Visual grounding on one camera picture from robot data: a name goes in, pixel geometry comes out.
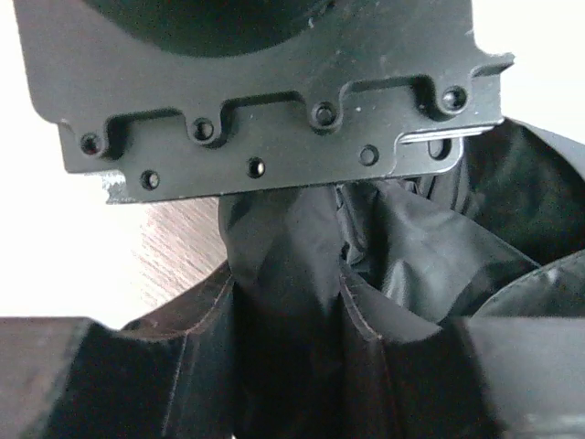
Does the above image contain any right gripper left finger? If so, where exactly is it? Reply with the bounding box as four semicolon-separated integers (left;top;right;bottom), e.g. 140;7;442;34
0;272;237;439

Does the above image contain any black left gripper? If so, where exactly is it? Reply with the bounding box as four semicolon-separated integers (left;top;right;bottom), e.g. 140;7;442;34
14;1;514;204

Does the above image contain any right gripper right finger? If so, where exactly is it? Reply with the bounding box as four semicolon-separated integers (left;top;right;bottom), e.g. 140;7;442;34
338;269;585;439

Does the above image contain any black folding umbrella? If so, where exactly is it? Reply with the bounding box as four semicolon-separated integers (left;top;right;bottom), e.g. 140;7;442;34
218;117;585;439

